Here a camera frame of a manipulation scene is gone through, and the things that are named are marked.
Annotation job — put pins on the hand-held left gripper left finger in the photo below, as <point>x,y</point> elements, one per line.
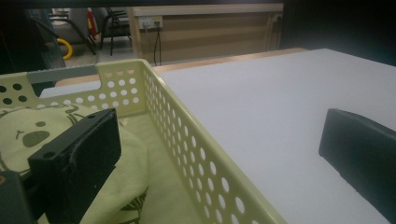
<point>74,165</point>

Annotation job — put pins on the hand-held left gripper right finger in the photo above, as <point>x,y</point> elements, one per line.
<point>361,158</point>

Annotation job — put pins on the green koala print baby romper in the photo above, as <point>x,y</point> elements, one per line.
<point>130,161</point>

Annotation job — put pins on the pale yellow perforated plastic basket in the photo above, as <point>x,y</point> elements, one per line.
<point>186,137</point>

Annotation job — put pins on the white table cover sheet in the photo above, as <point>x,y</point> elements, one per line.
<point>264,109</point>

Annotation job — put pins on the dark cabinet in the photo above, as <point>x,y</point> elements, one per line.
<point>49,46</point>

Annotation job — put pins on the black metal chair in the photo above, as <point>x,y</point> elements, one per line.
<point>113,28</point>

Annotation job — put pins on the red cylinder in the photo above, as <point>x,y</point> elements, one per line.
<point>91,21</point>

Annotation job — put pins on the white wall power outlet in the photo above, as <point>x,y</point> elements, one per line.
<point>150,21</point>

